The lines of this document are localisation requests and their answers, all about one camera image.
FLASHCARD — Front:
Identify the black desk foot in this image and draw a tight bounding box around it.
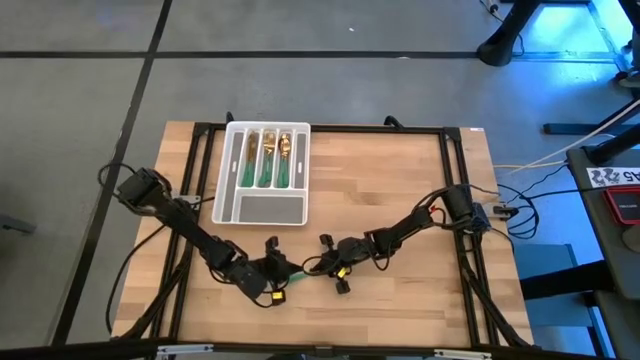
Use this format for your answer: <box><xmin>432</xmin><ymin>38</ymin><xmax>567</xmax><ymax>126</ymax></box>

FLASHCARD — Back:
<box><xmin>543</xmin><ymin>98</ymin><xmax>640</xmax><ymax>137</ymax></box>

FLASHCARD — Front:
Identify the black aluminium table frame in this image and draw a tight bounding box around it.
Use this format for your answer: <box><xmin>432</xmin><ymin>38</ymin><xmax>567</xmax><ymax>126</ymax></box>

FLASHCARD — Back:
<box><xmin>113</xmin><ymin>121</ymin><xmax>535</xmax><ymax>351</ymax></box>

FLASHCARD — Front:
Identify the grey flat bar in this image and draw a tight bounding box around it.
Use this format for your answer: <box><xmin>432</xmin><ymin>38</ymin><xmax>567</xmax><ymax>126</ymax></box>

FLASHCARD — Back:
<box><xmin>0</xmin><ymin>211</ymin><xmax>37</xmax><ymax>234</ymax></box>

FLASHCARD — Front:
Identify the grey round object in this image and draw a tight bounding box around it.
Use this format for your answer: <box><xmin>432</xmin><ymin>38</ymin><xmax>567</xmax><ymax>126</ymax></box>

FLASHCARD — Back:
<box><xmin>622</xmin><ymin>227</ymin><xmax>640</xmax><ymax>254</ymax></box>

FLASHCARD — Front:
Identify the white plastic cutlery tray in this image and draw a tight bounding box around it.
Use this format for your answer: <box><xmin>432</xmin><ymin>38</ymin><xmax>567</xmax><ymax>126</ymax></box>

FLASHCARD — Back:
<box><xmin>211</xmin><ymin>120</ymin><xmax>312</xmax><ymax>227</ymax></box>

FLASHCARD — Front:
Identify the grey side table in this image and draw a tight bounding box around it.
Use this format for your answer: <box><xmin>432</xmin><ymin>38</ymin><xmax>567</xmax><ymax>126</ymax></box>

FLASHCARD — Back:
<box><xmin>566</xmin><ymin>147</ymin><xmax>640</xmax><ymax>360</ymax></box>

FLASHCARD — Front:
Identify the silver frame bracket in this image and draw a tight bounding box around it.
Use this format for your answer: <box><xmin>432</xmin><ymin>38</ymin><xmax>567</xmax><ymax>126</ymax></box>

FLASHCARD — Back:
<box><xmin>433</xmin><ymin>348</ymin><xmax>494</xmax><ymax>360</ymax></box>
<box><xmin>156</xmin><ymin>343</ymin><xmax>215</xmax><ymax>357</ymax></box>

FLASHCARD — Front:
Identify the black frame beam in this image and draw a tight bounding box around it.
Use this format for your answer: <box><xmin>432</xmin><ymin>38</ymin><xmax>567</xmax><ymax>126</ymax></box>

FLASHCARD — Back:
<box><xmin>0</xmin><ymin>338</ymin><xmax>640</xmax><ymax>360</ymax></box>

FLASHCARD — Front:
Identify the black table leg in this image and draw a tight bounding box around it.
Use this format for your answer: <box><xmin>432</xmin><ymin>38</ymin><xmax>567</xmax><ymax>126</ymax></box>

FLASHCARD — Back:
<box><xmin>519</xmin><ymin>260</ymin><xmax>617</xmax><ymax>360</ymax></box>

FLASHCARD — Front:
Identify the person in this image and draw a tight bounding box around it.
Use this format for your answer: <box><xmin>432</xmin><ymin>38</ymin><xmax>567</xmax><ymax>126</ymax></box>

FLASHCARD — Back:
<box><xmin>617</xmin><ymin>42</ymin><xmax>640</xmax><ymax>90</ymax></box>

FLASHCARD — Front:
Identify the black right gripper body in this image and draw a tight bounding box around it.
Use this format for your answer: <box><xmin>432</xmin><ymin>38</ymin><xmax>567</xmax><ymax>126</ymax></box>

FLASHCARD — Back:
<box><xmin>335</xmin><ymin>237</ymin><xmax>375</xmax><ymax>269</ymax></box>

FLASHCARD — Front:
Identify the red and black device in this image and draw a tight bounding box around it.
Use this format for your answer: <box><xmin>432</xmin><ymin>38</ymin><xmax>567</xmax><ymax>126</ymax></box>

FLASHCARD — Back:
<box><xmin>602</xmin><ymin>185</ymin><xmax>640</xmax><ymax>227</ymax></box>

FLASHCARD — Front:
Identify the white cable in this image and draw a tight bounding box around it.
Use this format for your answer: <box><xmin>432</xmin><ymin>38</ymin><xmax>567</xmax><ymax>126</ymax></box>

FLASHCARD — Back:
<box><xmin>519</xmin><ymin>99</ymin><xmax>640</xmax><ymax>171</ymax></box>

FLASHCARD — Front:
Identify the yellow cable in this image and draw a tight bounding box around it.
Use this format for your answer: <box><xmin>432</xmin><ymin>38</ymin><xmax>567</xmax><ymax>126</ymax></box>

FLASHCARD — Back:
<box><xmin>493</xmin><ymin>159</ymin><xmax>569</xmax><ymax>171</ymax></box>

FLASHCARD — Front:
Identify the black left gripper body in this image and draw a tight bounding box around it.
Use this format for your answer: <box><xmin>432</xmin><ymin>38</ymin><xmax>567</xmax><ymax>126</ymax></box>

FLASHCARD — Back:
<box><xmin>233</xmin><ymin>259</ymin><xmax>274</xmax><ymax>301</ymax></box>

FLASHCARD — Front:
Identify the gold fork green handle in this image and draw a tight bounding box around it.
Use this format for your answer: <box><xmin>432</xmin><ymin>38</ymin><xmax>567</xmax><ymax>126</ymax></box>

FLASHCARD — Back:
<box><xmin>263</xmin><ymin>129</ymin><xmax>278</xmax><ymax>187</ymax></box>
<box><xmin>258</xmin><ymin>130</ymin><xmax>274</xmax><ymax>189</ymax></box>
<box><xmin>261</xmin><ymin>130</ymin><xmax>277</xmax><ymax>188</ymax></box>
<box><xmin>259</xmin><ymin>130</ymin><xmax>276</xmax><ymax>189</ymax></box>

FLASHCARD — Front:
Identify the black desk leg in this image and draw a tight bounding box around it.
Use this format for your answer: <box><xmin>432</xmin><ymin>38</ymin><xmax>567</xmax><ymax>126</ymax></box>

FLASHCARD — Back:
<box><xmin>477</xmin><ymin>0</ymin><xmax>545</xmax><ymax>68</ymax></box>
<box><xmin>585</xmin><ymin>125</ymin><xmax>640</xmax><ymax>166</ymax></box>

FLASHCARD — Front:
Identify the white printed label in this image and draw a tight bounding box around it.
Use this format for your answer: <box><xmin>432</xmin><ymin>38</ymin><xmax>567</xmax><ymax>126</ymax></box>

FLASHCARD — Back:
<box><xmin>587</xmin><ymin>167</ymin><xmax>640</xmax><ymax>190</ymax></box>

